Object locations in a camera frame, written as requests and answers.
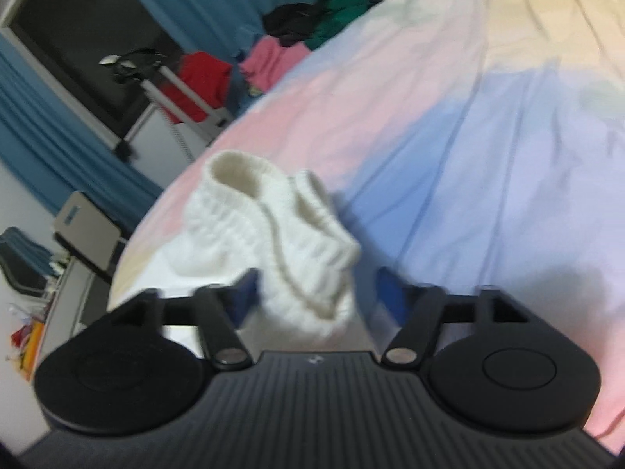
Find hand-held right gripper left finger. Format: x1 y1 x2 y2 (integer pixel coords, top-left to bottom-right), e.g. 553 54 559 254
110 268 259 371

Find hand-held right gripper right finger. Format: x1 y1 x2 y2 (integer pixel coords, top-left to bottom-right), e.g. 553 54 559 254
377 268 533 371

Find white pants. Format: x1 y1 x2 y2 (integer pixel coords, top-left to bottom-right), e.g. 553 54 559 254
108 150 363 360

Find white dressing table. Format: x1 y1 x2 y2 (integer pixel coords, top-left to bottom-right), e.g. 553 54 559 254
29 254 118 387

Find black and white chair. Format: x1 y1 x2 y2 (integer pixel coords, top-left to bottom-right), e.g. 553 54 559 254
51 190 129 284

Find pastel rainbow bedsheet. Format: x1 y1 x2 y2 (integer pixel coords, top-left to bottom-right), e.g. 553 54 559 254
110 0 625 453

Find orange box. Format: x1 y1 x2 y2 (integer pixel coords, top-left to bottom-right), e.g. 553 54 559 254
20 322 47 383

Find wavy framed mirror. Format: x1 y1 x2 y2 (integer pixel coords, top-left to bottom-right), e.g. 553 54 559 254
0 227 54 299

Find red garment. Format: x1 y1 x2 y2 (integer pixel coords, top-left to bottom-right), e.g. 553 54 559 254
159 51 234 123

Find garment steamer stand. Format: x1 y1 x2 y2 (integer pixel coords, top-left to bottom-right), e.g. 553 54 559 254
99 48 235 159

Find pink garment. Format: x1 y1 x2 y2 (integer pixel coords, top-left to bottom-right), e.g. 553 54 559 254
239 36 313 93

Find black garment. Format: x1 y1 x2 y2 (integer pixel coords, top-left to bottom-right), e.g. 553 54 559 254
262 0 343 47

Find green garment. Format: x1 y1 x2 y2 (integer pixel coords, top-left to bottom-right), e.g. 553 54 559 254
305 0 372 52

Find dark window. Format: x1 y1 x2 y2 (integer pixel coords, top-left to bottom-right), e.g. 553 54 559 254
0 0 189 145

